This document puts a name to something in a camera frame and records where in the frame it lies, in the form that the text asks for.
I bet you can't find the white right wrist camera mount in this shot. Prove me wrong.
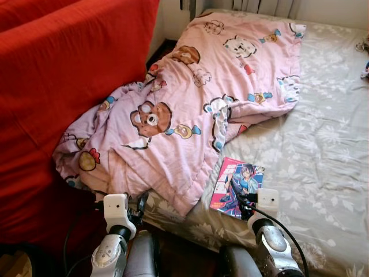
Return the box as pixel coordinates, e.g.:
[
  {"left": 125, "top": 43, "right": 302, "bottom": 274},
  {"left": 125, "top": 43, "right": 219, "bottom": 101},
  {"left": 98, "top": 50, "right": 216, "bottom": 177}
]
[{"left": 257, "top": 188, "right": 279, "bottom": 215}]

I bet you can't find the pink cartoon print blanket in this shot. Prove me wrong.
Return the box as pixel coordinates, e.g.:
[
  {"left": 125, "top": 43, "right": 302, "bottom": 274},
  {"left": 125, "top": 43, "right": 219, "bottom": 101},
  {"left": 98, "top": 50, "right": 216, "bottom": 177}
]
[{"left": 53, "top": 12, "right": 306, "bottom": 217}]

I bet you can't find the red pillow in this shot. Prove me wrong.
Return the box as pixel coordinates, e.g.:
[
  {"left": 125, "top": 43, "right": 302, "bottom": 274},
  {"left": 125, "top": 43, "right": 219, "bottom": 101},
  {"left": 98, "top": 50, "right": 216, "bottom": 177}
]
[
  {"left": 0, "top": 0, "right": 160, "bottom": 254},
  {"left": 0, "top": 0, "right": 81, "bottom": 32}
]

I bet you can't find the anime cover book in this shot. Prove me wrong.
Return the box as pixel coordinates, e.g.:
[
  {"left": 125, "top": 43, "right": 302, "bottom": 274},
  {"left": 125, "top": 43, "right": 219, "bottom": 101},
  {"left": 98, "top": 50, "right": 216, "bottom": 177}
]
[{"left": 209, "top": 157, "right": 266, "bottom": 219}]

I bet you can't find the grey robot left leg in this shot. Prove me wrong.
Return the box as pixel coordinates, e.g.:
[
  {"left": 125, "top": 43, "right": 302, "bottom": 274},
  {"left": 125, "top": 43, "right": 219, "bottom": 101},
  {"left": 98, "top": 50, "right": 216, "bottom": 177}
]
[{"left": 122, "top": 230, "right": 162, "bottom": 277}]

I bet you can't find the bed with grey floral sheet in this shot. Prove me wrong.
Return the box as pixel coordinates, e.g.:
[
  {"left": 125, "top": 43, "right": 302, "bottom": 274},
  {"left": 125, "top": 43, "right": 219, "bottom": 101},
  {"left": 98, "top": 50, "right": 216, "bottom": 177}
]
[{"left": 133, "top": 9, "right": 369, "bottom": 277}]

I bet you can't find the brown cardboard piece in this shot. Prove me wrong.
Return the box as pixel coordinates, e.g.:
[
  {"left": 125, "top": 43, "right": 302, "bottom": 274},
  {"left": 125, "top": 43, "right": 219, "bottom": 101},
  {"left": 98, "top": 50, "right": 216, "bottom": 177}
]
[{"left": 0, "top": 251, "right": 29, "bottom": 277}]

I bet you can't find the grey curtain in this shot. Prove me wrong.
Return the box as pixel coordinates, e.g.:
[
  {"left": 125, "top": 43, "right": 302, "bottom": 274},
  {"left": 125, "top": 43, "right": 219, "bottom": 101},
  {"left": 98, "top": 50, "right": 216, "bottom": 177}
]
[{"left": 196, "top": 0, "right": 300, "bottom": 18}]

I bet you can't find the black round waste bin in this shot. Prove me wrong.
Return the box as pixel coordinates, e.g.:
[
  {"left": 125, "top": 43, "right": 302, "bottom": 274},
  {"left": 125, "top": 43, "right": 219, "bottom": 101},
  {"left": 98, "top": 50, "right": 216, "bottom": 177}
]
[{"left": 0, "top": 242, "right": 36, "bottom": 277}]

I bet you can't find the multicolour fabric bundle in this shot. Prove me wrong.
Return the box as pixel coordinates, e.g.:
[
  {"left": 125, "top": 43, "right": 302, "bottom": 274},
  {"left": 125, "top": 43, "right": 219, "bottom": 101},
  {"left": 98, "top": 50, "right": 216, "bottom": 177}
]
[{"left": 360, "top": 35, "right": 369, "bottom": 78}]

